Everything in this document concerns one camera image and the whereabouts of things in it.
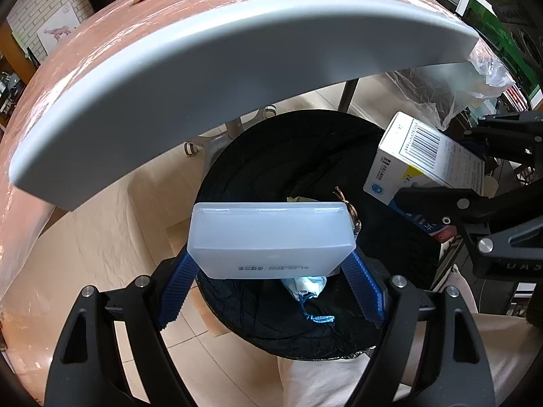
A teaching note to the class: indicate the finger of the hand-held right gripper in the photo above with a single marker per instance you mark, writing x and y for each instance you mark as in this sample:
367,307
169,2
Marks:
513,133
432,203

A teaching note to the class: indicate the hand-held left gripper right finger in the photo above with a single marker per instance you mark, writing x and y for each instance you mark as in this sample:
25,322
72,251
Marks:
365,288

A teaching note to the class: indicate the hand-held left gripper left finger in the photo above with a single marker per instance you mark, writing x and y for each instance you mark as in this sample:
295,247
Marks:
176,288

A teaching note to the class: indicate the white and blue medicine box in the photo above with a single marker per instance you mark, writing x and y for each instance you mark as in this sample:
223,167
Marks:
420,152

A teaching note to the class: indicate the translucent white plastic box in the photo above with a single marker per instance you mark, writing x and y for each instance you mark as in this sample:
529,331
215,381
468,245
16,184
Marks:
271,237

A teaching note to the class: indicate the trash bin with black bag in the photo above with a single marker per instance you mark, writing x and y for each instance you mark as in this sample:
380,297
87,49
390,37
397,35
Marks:
254,165

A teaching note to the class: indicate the blue face mask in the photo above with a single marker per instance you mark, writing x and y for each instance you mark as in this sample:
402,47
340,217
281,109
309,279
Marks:
305,286

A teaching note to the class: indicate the brown dried stem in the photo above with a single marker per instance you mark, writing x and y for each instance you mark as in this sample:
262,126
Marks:
348,207

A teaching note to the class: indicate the person's beige pants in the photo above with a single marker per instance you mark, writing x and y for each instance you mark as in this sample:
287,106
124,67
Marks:
318,383

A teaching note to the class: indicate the white table base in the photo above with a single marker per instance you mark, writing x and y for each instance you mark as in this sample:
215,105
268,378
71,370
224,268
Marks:
225,133

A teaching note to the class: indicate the cluttered wooden shelf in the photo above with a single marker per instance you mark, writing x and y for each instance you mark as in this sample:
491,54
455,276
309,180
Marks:
10,89

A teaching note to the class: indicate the horse painting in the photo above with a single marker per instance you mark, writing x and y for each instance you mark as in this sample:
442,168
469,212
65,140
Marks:
57,32

